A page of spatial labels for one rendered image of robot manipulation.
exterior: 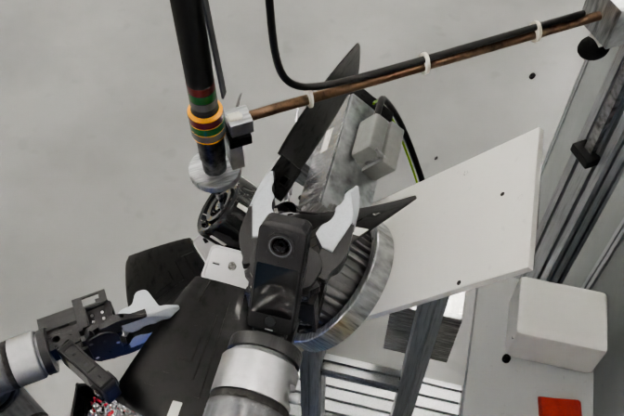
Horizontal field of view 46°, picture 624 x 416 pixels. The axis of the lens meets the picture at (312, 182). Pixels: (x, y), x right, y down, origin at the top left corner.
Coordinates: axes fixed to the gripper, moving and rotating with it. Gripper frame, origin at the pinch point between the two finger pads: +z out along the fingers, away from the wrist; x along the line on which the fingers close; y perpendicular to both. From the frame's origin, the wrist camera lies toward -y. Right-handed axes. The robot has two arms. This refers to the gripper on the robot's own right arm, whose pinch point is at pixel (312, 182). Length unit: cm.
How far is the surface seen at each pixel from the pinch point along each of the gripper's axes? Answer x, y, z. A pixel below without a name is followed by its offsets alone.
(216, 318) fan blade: -16.7, 40.4, 0.4
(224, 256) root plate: -18.8, 39.8, 11.1
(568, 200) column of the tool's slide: 39, 58, 49
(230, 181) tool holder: -13.3, 13.6, 7.7
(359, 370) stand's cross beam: 3, 102, 23
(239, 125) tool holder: -12.0, 5.2, 10.4
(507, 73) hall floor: 33, 161, 191
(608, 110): 39, 31, 48
